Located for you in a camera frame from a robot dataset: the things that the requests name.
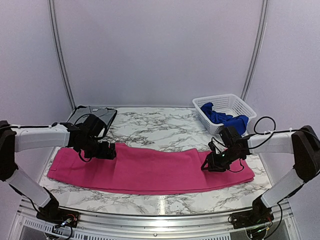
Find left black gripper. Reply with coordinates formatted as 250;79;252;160
78;136;116;159

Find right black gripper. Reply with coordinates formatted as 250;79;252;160
201;147;243;173

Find pink trousers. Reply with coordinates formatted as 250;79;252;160
47;143;255;195

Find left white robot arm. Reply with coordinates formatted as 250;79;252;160
0;113;116;223

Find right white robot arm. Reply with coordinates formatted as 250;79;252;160
201;125;320;224

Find white plastic laundry basket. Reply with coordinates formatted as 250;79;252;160
192;94;257;135

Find folded grey polo shirt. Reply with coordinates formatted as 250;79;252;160
67;105;118;137

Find blue garment in basket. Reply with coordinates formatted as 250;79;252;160
200;102;249;135

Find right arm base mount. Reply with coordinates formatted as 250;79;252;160
228;206;274;229

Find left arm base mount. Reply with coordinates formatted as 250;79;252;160
36;205;80;228

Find aluminium front frame rail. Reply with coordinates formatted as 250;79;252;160
8;199;301;240

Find right aluminium corner post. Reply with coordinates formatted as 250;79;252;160
240;0;270;101

